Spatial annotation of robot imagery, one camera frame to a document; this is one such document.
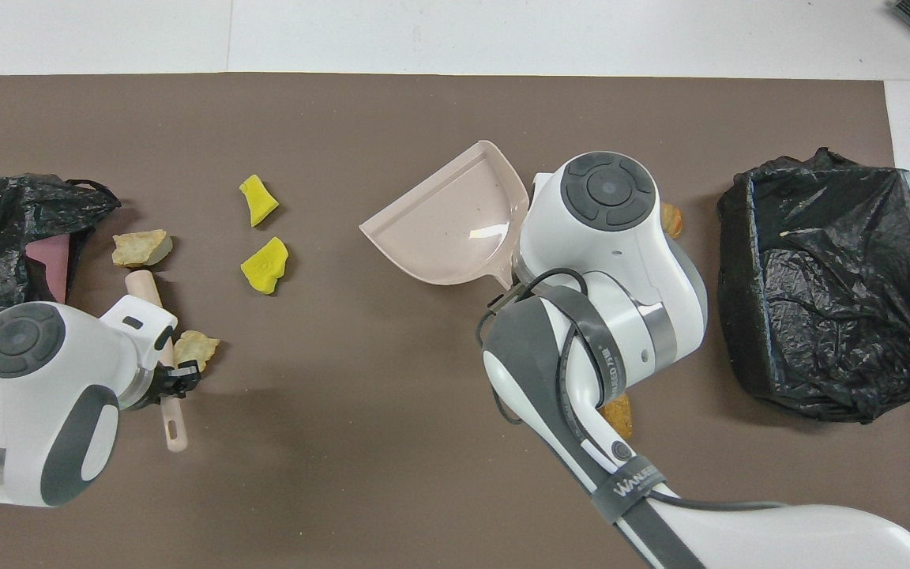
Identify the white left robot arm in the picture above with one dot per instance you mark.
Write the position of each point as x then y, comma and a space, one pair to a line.
28, 411

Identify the brown table mat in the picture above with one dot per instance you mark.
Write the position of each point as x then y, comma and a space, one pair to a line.
344, 435

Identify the bumpy yellow sponge piece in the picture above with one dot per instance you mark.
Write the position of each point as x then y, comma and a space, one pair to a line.
265, 265

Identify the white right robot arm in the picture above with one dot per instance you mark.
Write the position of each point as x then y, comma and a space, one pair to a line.
621, 261

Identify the flared yellow sponge piece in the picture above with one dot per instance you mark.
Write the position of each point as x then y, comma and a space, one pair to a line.
257, 201

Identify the striped croissant piece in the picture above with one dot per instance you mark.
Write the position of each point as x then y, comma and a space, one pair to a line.
672, 221

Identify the brown oval bread roll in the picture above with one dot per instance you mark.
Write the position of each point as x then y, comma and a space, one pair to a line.
622, 417

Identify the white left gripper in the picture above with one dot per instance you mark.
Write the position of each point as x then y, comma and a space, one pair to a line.
143, 328

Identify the wide beige bread chunk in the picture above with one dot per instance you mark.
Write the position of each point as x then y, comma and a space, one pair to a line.
141, 249

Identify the beige plastic dustpan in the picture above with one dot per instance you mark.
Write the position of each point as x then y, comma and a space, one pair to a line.
447, 229

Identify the round beige bread chunk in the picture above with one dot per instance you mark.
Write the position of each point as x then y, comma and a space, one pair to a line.
196, 346

